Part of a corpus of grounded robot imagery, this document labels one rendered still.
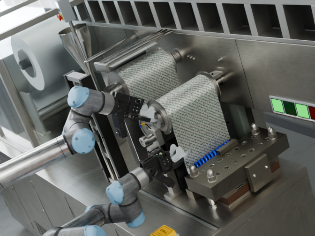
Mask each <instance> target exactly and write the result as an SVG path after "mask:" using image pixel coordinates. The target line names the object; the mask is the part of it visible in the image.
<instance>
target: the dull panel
mask: <svg viewBox="0 0 315 236"><path fill-rule="evenodd" d="M219 103H220V106H221V109H222V110H225V111H229V112H230V116H231V119H232V123H233V126H234V129H235V133H236V136H237V139H238V140H239V139H240V138H242V137H243V136H245V135H246V134H248V133H249V132H250V131H251V129H250V126H249V122H248V118H247V115H246V112H245V108H244V106H240V105H235V104H231V103H226V102H222V101H220V102H219Z"/></svg>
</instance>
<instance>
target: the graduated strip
mask: <svg viewBox="0 0 315 236"><path fill-rule="evenodd" d="M138 192H140V193H142V194H144V195H146V196H148V197H150V198H152V199H154V200H155V201H157V202H159V203H161V204H163V205H165V206H167V207H169V208H171V209H173V210H175V211H177V212H179V213H181V214H183V215H185V216H187V217H189V218H190V219H192V220H194V221H196V222H198V223H200V224H202V225H204V226H206V227H208V228H210V229H212V230H214V231H217V230H218V229H219V227H217V226H215V225H213V224H211V223H209V222H208V221H206V220H204V219H202V218H200V217H198V216H196V215H194V214H192V213H190V212H188V211H186V210H184V209H182V208H180V207H178V206H176V205H174V204H172V203H170V202H168V201H166V200H164V199H162V198H160V197H158V196H156V195H154V194H152V193H150V192H148V191H146V190H144V189H141V190H139V191H138Z"/></svg>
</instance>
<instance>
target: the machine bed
mask: <svg viewBox="0 0 315 236"><path fill-rule="evenodd" d="M119 148H120V150H121V153H122V155H123V158H124V161H125V163H126V166H127V168H128V171H129V172H131V171H132V170H134V169H136V168H137V165H136V163H135V160H134V157H133V155H132V152H131V150H130V147H129V144H128V141H126V142H124V143H122V144H121V145H119ZM21 154H23V152H21V151H19V150H18V149H16V148H14V147H12V146H11V145H9V144H7V143H5V142H4V141H2V140H0V155H1V156H3V157H5V158H6V159H8V160H11V159H13V158H15V157H17V156H19V155H21ZM278 158H279V161H278V162H279V166H280V167H281V170H280V171H279V172H277V173H276V174H275V175H273V180H271V181H270V182H268V183H267V184H266V185H265V186H263V187H262V188H261V189H259V190H258V191H257V192H250V193H249V194H248V195H247V196H245V197H244V198H242V199H241V200H240V201H238V202H237V203H236V204H234V205H233V206H232V207H230V208H228V207H226V206H223V205H221V204H219V203H217V206H216V207H215V208H210V207H209V200H208V198H206V197H204V196H200V197H199V198H197V199H196V200H194V199H191V198H189V197H188V195H187V192H186V190H185V191H184V192H183V191H182V193H181V194H180V195H178V196H177V197H176V198H174V199H173V200H170V199H168V198H166V197H165V196H164V194H165V193H167V192H168V188H167V187H166V186H165V185H164V184H163V183H162V182H160V181H159V180H157V179H155V178H154V177H153V180H152V182H150V183H149V184H148V185H147V186H145V187H144V188H143V189H144V190H146V191H148V192H150V193H152V194H154V195H156V196H158V197H160V198H162V199H164V200H166V201H168V202H170V203H172V204H174V205H176V206H178V207H180V208H182V209H184V210H186V211H188V212H190V213H192V214H194V215H196V216H198V217H200V218H202V219H204V220H206V221H208V222H209V223H211V224H213V225H215V226H217V227H219V229H218V230H217V231H214V230H212V229H210V228H208V227H206V226H204V225H202V224H200V223H198V222H196V221H194V220H192V219H190V218H189V217H187V216H185V215H183V214H181V213H179V212H177V211H175V210H173V209H171V208H169V207H167V206H165V205H163V204H161V203H159V202H157V201H155V200H154V199H152V198H150V197H148V196H146V195H144V194H142V193H140V192H136V195H137V197H138V200H139V202H140V205H141V207H142V209H143V212H144V216H145V221H144V223H143V224H142V225H140V226H139V227H136V228H130V227H128V226H127V224H126V223H125V222H119V223H109V224H108V225H109V226H111V227H112V228H114V229H115V230H117V231H119V232H120V233H122V234H123V235H125V236H150V234H152V233H153V232H154V231H156V230H157V229H159V228H160V227H162V226H163V225H166V226H168V227H170V228H171V229H173V230H175V232H176V233H177V234H179V236H228V235H229V234H231V233H232V232H233V231H234V230H236V229H237V228H238V227H240V226H241V225H242V224H243V223H245V222H246V221H247V220H249V219H250V218H251V217H253V216H254V215H255V214H256V213H258V212H259V211H260V210H262V209H263V208H264V207H266V206H267V205H268V204H269V203H271V202H272V201H273V200H274V199H276V198H277V197H278V196H280V195H281V194H282V193H284V192H285V191H286V190H287V189H289V188H290V187H291V186H293V185H294V184H295V183H296V182H298V181H299V180H300V179H302V178H303V177H304V176H305V175H307V174H308V171H307V168H306V165H303V164H300V163H297V162H293V161H290V160H287V159H284V158H281V157H278ZM32 176H34V177H35V178H37V179H38V180H40V181H41V182H43V183H45V184H46V185H48V186H49V187H51V188H52V189H54V190H55V191H57V192H58V193H60V194H61V195H63V196H65V197H66V198H68V199H69V200H71V201H72V202H74V203H76V204H77V205H78V206H80V207H82V208H83V209H85V210H86V208H87V207H88V206H92V205H96V204H98V205H100V204H108V203H111V201H110V200H109V198H108V196H107V194H106V189H107V187H108V186H110V185H111V184H112V183H111V182H107V180H106V178H105V175H104V173H103V170H102V168H101V166H100V163H99V161H98V158H97V156H96V153H95V151H94V149H92V150H91V151H90V152H88V153H86V154H80V153H76V154H74V155H72V156H70V157H68V158H66V159H64V160H62V161H60V162H58V163H55V164H53V165H51V166H49V167H47V168H45V169H43V170H41V171H39V172H37V173H35V174H33V175H32Z"/></svg>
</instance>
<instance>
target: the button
mask: <svg viewBox="0 0 315 236"><path fill-rule="evenodd" d="M150 236H176V232H175V230H173V229H171V228H170V227H168V226H166V225H163V226H162V227H160V228H159V229H157V230H156V231H154V232H153V233H152V234H150Z"/></svg>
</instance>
